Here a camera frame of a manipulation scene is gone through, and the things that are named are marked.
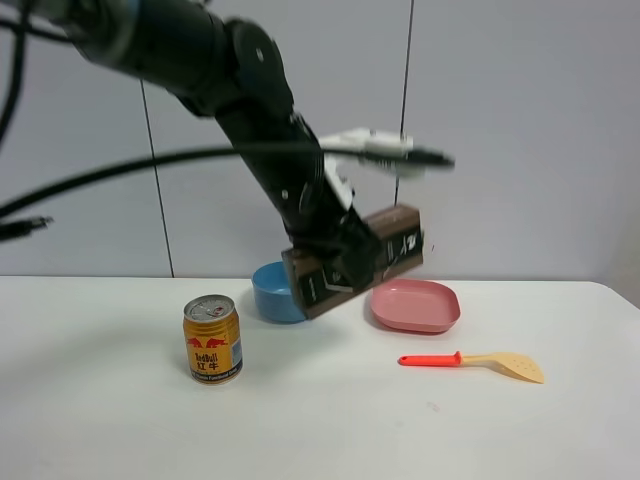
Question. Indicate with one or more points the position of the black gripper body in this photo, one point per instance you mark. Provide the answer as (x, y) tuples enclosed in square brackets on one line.
[(320, 219)]

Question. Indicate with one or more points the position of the brown cardboard box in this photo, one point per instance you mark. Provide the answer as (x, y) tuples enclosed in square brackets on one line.
[(386, 244)]

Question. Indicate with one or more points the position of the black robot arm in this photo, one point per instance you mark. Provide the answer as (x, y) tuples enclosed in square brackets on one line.
[(230, 71)]

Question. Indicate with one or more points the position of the blue plastic bowl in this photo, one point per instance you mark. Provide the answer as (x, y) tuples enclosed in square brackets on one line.
[(272, 295)]

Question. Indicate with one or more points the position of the pink plastic plate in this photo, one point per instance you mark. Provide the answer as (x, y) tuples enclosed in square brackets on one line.
[(416, 306)]

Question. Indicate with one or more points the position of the gold Red Bull can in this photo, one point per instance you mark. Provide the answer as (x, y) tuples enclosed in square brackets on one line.
[(212, 338)]

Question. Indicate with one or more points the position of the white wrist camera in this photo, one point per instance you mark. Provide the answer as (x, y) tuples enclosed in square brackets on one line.
[(392, 147)]

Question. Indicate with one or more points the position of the orange handled yellow spatula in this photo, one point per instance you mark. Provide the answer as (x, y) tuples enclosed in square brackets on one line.
[(509, 364)]

